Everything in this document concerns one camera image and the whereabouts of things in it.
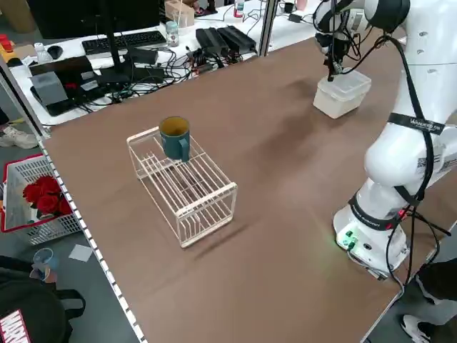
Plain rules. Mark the aluminium frame post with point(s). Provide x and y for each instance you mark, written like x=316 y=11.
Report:
x=267 y=28

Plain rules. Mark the bottle with red label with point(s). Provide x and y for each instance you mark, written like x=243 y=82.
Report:
x=239 y=9

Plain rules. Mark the white paper sheet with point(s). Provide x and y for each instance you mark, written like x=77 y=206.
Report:
x=81 y=253

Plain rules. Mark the red white plastic basket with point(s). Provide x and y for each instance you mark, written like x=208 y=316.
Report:
x=53 y=228

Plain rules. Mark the teal mug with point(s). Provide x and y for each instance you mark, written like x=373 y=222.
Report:
x=175 y=143

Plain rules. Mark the wooden box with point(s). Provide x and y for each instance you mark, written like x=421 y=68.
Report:
x=178 y=14

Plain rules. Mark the red emergency stop button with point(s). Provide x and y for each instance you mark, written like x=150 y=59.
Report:
x=7 y=44

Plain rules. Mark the white sneaker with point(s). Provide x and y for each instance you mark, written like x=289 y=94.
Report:
x=18 y=138

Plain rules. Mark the black mouse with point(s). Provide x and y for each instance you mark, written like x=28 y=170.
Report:
x=55 y=52

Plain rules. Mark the black monitor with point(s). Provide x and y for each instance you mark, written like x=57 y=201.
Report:
x=89 y=18

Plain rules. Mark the blue cup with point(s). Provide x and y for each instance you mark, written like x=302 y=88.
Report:
x=44 y=262

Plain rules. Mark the black monitor stand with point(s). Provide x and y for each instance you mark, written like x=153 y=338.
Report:
x=114 y=53

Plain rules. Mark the clear jar teal lid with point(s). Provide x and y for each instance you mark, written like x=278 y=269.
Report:
x=172 y=35

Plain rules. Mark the black keyboard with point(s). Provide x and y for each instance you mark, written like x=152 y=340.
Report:
x=135 y=39

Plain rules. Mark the black backpack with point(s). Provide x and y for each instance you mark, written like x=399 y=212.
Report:
x=32 y=307

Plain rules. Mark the clear plastic bottle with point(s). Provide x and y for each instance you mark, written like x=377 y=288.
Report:
x=43 y=53

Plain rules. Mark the black cup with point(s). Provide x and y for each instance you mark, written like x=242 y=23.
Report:
x=288 y=7

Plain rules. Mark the grey box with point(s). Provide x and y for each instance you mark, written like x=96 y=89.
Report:
x=48 y=89

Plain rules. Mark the black power supply box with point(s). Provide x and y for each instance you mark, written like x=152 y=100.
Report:
x=237 y=37
x=210 y=43

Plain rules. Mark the red rose bouquet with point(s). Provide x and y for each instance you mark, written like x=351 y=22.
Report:
x=46 y=196

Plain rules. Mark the small black power adapter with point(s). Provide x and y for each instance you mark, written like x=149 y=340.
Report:
x=296 y=18

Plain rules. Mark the white plastic preservation box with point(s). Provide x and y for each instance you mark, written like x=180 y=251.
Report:
x=335 y=103

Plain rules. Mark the white preservation box lid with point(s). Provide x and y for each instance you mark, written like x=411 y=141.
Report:
x=351 y=82

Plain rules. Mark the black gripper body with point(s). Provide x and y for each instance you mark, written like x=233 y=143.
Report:
x=340 y=48

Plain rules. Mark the pink cup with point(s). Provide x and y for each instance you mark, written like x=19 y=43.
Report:
x=301 y=5

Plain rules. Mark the person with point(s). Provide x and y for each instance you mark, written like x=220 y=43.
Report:
x=439 y=282

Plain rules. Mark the white slotted rail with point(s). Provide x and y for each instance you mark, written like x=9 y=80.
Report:
x=89 y=243

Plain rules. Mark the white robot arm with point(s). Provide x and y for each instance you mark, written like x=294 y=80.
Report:
x=392 y=160

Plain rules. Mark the dark brown box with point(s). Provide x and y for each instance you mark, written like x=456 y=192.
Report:
x=60 y=66

